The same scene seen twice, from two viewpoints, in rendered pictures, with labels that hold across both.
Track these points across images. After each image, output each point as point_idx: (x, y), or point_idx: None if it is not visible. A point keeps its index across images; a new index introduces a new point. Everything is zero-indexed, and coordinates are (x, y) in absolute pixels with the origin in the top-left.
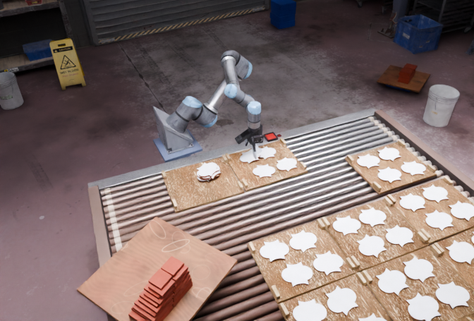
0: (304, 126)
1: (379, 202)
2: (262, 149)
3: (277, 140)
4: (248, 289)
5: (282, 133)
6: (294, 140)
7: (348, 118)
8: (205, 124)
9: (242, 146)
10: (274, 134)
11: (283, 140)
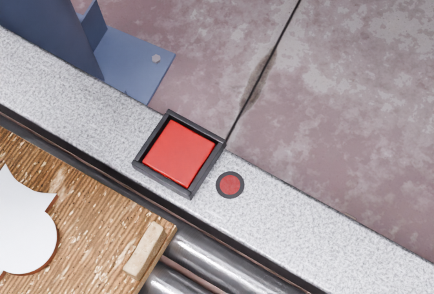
0: (415, 262)
1: None
2: (11, 196)
3: (185, 201)
4: None
5: (259, 190)
6: (239, 291)
7: None
8: None
9: (25, 80)
10: (206, 161)
11: (141, 256)
